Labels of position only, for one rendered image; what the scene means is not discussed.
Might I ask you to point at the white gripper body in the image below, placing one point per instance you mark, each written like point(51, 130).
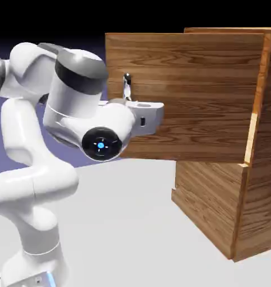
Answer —
point(150, 116)

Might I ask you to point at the plain wooden cabinet door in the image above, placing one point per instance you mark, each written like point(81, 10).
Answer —
point(211, 190)

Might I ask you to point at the wooden cabinet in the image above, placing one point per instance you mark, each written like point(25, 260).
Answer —
point(261, 201)

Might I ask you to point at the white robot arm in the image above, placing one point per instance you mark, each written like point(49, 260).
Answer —
point(25, 183)

